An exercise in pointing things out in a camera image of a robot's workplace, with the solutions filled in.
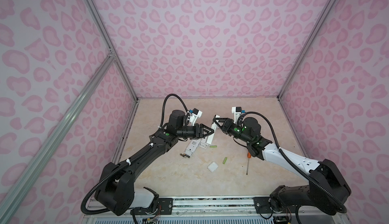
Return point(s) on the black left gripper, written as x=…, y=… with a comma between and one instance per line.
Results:
x=198, y=131

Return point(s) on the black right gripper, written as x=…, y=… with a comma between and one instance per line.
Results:
x=227, y=126

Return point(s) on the white air conditioner remote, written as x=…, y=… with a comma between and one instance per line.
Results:
x=191, y=148

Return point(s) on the white remote with eco sticker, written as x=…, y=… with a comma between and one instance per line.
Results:
x=203, y=145

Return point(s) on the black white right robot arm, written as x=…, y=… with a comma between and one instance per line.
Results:
x=326, y=188

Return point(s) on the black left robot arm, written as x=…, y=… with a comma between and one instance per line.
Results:
x=116, y=190

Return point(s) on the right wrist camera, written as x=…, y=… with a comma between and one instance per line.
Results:
x=237, y=111

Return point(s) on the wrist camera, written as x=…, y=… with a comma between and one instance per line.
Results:
x=237, y=111
x=192, y=116

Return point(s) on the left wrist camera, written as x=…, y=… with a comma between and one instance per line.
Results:
x=192, y=116

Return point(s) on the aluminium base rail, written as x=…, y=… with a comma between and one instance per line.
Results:
x=219, y=210

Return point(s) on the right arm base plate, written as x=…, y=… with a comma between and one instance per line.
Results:
x=265, y=205

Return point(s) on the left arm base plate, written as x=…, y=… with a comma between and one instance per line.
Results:
x=163, y=206

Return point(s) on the aluminium corner frame post left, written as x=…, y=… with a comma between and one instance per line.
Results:
x=92, y=8

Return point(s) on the aluminium corner frame post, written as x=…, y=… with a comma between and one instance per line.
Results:
x=92, y=8
x=320, y=22

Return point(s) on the aluminium corner frame post right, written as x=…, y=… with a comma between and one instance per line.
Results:
x=320, y=22

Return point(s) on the aluminium diagonal frame bar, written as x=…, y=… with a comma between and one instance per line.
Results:
x=20, y=190

